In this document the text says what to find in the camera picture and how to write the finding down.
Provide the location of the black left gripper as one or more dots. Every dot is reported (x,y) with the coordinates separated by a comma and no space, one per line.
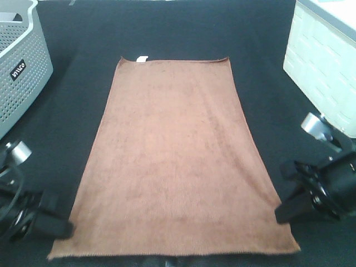
(22,221)

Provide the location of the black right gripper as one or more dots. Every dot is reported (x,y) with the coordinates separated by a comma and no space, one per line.
(332,186)

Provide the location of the brown towel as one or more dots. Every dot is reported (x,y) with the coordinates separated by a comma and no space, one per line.
(174,170)

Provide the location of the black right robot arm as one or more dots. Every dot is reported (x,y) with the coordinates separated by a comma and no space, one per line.
(319,213)

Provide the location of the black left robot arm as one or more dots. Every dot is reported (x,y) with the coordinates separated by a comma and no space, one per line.
(12,180)

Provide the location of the pale green storage box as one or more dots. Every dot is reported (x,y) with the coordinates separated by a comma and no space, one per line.
(320,59)

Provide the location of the grey perforated basket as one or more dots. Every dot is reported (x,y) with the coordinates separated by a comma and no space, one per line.
(26,65)

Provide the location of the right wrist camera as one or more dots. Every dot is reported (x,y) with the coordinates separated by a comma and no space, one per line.
(315,127)

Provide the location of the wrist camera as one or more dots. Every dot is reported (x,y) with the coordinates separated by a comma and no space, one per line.
(315,127)
(17,153)

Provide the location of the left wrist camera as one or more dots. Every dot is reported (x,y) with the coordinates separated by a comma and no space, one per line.
(17,153)

